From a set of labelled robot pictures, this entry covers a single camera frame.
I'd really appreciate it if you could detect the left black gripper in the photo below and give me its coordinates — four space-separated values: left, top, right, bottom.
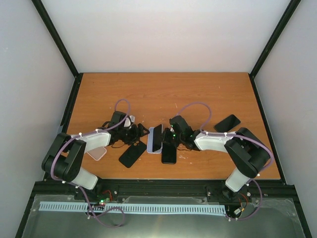
118 123 149 145

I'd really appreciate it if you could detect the lavender phone case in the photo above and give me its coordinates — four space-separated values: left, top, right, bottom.
147 127 162 154

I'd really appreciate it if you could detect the white phone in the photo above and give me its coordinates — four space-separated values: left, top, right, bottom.
152 124 163 154

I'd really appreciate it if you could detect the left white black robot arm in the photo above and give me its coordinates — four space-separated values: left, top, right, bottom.
42 111 150 200

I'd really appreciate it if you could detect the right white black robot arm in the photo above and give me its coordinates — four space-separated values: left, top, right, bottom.
161 115 274 192

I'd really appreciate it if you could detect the dark green phone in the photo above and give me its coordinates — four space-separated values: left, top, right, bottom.
214 114 241 133

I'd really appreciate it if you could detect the left controller board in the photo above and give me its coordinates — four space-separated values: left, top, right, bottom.
97 190 113 205

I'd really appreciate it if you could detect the controller board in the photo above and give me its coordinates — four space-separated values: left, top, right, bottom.
234 193 249 217
97 190 113 205

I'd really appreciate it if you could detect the right controller board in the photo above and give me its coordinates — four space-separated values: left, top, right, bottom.
234 193 249 217

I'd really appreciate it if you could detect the black case with ring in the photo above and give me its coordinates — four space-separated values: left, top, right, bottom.
118 141 147 168

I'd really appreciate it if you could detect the black aluminium frame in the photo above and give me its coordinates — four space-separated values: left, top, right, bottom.
16 0 312 238

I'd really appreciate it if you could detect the light blue cable duct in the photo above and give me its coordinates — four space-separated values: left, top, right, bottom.
38 201 226 216

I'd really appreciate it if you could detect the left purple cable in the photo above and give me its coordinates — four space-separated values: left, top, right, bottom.
50 99 126 228

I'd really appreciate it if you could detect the purple cable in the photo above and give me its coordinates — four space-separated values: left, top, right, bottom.
50 99 126 228
173 102 275 221

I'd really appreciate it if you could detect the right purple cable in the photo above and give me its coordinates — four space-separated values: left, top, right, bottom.
173 102 275 221

